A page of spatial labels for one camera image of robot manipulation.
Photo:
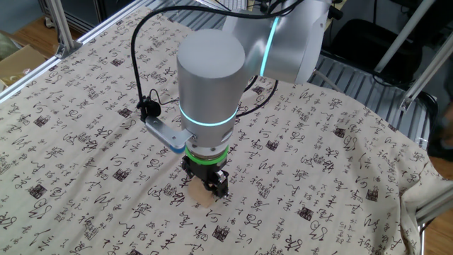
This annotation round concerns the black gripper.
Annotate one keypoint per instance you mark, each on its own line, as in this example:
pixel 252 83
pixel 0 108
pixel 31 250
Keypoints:
pixel 205 171

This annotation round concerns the small wooden block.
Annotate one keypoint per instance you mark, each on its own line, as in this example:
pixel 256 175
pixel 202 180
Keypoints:
pixel 198 196

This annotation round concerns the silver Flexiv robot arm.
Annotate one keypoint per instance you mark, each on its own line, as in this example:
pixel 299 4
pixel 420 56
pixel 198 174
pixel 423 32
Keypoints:
pixel 212 78

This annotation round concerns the beige calligraphy print tablecloth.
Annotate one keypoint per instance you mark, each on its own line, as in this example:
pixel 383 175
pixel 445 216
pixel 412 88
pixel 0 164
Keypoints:
pixel 283 195

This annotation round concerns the dark metal cabinet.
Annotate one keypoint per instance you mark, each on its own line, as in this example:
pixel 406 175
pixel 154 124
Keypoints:
pixel 92 10

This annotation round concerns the black office chair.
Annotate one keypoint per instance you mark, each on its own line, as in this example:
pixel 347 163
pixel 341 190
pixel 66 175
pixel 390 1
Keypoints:
pixel 371 49

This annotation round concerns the brown cardboard box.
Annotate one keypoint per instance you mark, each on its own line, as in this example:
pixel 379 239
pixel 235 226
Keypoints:
pixel 21 63

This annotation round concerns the pale green bag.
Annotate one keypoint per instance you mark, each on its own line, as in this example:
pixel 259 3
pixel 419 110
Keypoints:
pixel 7 46

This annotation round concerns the grey diagonal pole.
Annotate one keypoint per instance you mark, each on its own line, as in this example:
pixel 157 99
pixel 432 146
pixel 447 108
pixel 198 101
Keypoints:
pixel 403 37

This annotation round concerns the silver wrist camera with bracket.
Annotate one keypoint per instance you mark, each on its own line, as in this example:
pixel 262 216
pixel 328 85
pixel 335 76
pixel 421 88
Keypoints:
pixel 166 134

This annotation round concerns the aluminium table edge rail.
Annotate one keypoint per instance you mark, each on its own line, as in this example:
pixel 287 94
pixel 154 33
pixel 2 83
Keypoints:
pixel 42 69
pixel 435 207

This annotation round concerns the aluminium frame post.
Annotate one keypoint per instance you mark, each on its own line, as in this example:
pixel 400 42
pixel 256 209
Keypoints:
pixel 63 32
pixel 424 74

